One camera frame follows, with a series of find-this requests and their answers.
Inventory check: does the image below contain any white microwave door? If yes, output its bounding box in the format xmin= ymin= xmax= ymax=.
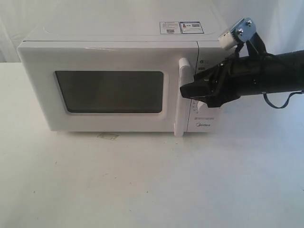
xmin=18 ymin=41 xmax=199 ymax=136

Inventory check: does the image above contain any lower white control knob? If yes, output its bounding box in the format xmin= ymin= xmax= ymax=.
xmin=197 ymin=101 xmax=207 ymax=109

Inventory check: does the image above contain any clear tape patch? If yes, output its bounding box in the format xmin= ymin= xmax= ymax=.
xmin=97 ymin=133 xmax=119 ymax=141

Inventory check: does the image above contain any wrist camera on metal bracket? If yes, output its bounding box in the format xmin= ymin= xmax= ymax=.
xmin=218 ymin=18 xmax=257 ymax=50

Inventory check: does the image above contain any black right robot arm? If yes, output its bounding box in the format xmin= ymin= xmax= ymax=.
xmin=180 ymin=51 xmax=304 ymax=108

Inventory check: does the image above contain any blue white warning sticker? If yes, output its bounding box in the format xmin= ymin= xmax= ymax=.
xmin=160 ymin=21 xmax=204 ymax=35

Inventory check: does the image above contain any white microwave oven body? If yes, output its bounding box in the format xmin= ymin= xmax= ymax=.
xmin=23 ymin=17 xmax=228 ymax=133

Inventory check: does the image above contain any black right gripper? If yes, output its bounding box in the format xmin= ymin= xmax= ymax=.
xmin=180 ymin=56 xmax=264 ymax=108

